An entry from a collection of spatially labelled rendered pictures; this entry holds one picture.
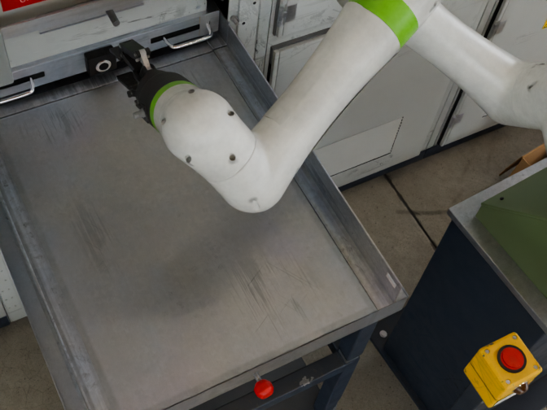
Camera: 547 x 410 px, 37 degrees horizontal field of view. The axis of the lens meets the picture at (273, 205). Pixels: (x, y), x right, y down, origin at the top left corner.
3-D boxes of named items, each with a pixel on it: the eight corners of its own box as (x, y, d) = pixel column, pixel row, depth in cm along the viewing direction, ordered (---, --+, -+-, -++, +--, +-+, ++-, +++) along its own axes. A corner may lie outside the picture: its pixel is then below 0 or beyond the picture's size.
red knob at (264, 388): (274, 395, 138) (277, 389, 136) (258, 403, 137) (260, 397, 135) (263, 372, 140) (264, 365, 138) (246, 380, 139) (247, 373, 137)
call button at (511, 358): (526, 366, 136) (529, 363, 135) (507, 376, 135) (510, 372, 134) (511, 346, 138) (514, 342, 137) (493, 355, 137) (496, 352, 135)
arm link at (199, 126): (216, 85, 110) (161, 144, 110) (269, 141, 118) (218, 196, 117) (179, 59, 121) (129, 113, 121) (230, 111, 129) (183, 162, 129)
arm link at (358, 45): (331, -3, 130) (375, 5, 121) (369, 47, 137) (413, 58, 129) (189, 172, 126) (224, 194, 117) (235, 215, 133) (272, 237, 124)
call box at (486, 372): (523, 390, 143) (545, 369, 135) (487, 410, 141) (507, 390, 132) (496, 351, 147) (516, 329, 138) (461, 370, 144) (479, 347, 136)
